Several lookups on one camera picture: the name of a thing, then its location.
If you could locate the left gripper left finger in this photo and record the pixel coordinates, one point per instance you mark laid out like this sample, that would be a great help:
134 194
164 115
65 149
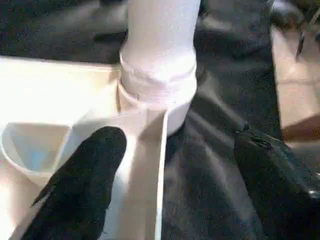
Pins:
80 190

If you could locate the white plastic table top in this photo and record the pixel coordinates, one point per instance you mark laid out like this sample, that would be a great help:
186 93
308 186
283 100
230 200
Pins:
50 87

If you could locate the black mat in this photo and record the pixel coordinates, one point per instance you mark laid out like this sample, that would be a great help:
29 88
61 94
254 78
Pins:
212 162

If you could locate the white plastic table leg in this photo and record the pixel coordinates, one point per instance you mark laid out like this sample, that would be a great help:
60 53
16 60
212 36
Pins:
160 50

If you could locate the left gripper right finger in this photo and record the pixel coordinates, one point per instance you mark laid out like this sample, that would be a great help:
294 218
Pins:
275 190

